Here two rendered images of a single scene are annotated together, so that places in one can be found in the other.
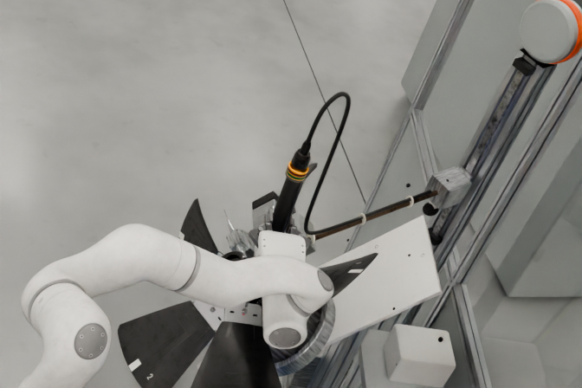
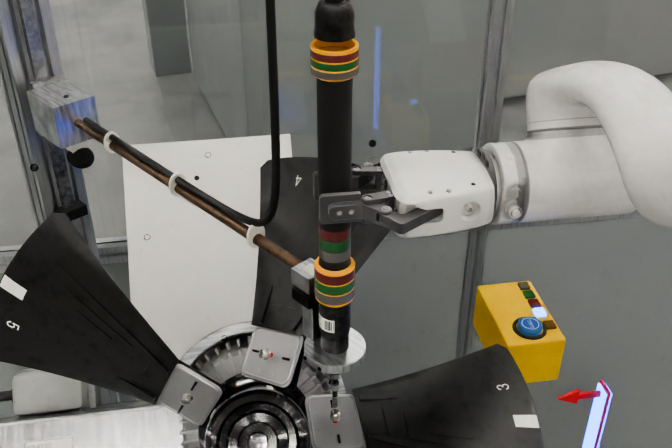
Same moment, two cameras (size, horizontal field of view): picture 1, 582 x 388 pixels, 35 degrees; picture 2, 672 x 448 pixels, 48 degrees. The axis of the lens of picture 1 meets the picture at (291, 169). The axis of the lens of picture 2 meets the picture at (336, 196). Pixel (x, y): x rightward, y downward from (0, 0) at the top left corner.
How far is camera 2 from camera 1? 1.80 m
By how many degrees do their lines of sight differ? 66
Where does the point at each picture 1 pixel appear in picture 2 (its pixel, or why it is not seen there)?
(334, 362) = not seen: hidden behind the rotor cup
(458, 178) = (59, 88)
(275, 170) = not seen: outside the picture
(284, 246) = (433, 166)
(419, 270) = (236, 162)
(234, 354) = (434, 426)
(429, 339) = not seen: hidden behind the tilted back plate
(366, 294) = (243, 259)
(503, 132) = not seen: outside the picture
